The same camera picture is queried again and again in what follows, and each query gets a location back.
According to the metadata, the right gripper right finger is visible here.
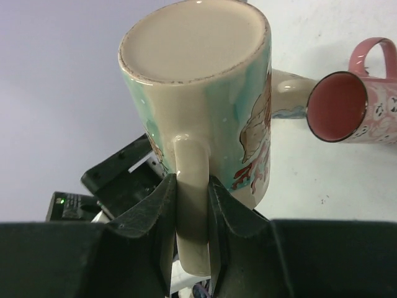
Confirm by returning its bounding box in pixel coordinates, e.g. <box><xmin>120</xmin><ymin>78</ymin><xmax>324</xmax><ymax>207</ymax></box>
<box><xmin>208</xmin><ymin>176</ymin><xmax>294</xmax><ymax>298</ymax></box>

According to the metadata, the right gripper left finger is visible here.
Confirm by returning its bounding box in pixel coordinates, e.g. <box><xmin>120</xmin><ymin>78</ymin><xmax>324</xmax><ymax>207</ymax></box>
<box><xmin>86</xmin><ymin>174</ymin><xmax>177</xmax><ymax>297</ymax></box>

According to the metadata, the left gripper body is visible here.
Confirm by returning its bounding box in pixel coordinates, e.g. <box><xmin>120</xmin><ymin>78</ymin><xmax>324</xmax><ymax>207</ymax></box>
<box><xmin>45</xmin><ymin>134</ymin><xmax>165</xmax><ymax>222</ymax></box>

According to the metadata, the tall floral beige mug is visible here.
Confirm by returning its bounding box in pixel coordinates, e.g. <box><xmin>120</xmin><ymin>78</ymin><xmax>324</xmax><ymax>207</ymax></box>
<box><xmin>118</xmin><ymin>1</ymin><xmax>272</xmax><ymax>276</ymax></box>

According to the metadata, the beige speckled mug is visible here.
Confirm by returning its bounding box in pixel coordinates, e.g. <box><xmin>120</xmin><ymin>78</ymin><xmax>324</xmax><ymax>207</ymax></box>
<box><xmin>271</xmin><ymin>68</ymin><xmax>318</xmax><ymax>119</ymax></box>

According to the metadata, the pink patterned mug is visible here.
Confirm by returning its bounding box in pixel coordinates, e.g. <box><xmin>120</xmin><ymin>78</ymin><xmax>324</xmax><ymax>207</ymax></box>
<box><xmin>305</xmin><ymin>37</ymin><xmax>397</xmax><ymax>146</ymax></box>

